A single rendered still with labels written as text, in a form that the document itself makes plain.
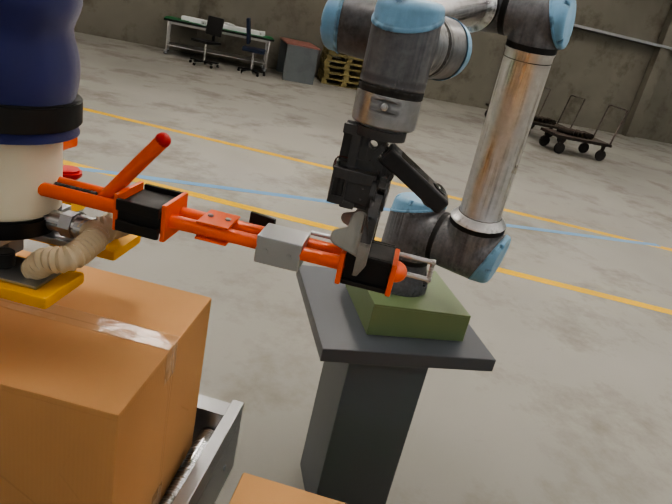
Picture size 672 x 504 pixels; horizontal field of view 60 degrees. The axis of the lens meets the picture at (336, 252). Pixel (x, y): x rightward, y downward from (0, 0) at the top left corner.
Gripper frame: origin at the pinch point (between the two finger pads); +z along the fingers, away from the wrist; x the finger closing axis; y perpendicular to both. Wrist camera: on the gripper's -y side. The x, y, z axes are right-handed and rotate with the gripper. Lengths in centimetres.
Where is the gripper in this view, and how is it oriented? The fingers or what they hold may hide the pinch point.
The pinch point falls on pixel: (364, 259)
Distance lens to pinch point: 88.1
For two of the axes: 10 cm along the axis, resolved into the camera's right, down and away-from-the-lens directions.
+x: -1.8, 3.4, -9.2
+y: -9.6, -2.5, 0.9
